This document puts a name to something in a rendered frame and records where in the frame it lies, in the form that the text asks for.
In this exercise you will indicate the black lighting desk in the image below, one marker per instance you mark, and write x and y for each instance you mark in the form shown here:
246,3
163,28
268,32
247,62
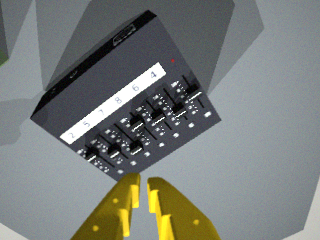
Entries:
127,97

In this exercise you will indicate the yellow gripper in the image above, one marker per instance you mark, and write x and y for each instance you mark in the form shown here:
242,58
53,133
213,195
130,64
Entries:
177,217

